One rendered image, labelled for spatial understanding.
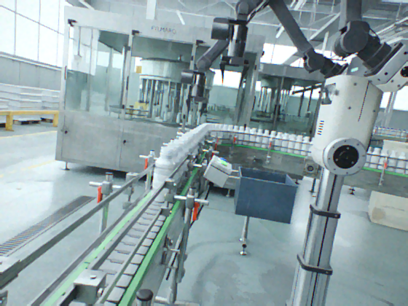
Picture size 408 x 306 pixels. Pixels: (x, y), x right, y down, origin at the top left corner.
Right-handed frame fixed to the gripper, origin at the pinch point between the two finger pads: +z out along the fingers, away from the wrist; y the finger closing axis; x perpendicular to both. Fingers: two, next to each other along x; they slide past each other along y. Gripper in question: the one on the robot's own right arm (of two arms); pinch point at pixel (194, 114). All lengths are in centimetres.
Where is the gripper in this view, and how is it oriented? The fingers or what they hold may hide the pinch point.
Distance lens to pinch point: 166.5
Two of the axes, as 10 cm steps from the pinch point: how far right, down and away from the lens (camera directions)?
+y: -9.8, -1.8, 0.5
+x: -0.8, 1.4, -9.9
